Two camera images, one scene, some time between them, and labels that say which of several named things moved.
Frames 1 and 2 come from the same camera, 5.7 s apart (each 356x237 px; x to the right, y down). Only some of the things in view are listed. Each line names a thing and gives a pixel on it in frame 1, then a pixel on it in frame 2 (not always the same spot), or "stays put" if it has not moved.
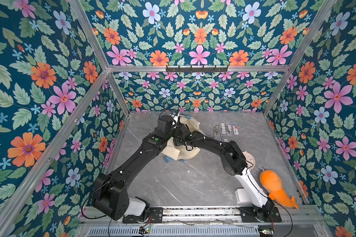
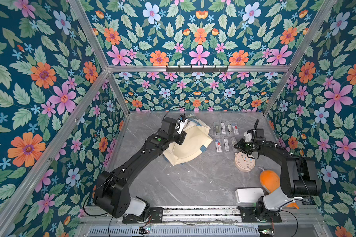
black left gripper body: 175,134 stays put
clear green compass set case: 216,129 stays put
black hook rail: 196,70 stays put
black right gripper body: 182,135 → 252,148
